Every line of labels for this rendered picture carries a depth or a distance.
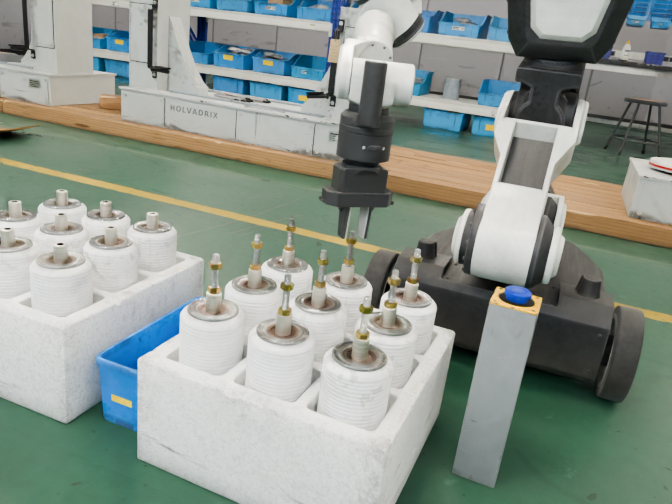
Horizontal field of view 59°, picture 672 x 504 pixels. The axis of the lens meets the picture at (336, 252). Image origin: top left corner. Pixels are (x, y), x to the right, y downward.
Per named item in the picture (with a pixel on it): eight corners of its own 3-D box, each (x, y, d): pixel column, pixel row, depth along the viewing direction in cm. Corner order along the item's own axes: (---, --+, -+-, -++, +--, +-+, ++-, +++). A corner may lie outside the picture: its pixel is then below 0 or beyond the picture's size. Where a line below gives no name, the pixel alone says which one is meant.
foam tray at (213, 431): (262, 354, 127) (269, 277, 121) (439, 414, 114) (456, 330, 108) (136, 459, 93) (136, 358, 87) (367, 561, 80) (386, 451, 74)
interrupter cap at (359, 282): (368, 293, 102) (369, 289, 102) (325, 289, 102) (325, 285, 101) (365, 276, 109) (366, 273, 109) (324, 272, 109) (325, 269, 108)
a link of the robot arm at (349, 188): (330, 210, 94) (339, 135, 90) (311, 194, 103) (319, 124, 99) (401, 211, 99) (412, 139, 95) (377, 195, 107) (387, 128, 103)
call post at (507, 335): (460, 449, 104) (496, 287, 94) (500, 463, 102) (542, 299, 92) (451, 473, 98) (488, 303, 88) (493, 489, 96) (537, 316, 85)
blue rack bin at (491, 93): (482, 101, 564) (487, 78, 557) (524, 107, 552) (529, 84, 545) (474, 104, 519) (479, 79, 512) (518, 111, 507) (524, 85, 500)
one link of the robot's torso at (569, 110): (510, 126, 142) (519, 76, 136) (569, 136, 137) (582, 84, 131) (501, 143, 131) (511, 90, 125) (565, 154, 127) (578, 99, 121)
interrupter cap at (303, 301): (329, 320, 90) (329, 316, 90) (285, 307, 93) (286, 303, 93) (348, 304, 97) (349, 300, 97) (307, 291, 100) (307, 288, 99)
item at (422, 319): (369, 402, 103) (384, 307, 97) (366, 372, 112) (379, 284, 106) (424, 407, 103) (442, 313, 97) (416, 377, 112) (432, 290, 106)
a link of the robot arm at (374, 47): (333, 105, 94) (338, 67, 103) (389, 112, 94) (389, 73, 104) (337, 66, 89) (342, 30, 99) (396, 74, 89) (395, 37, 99)
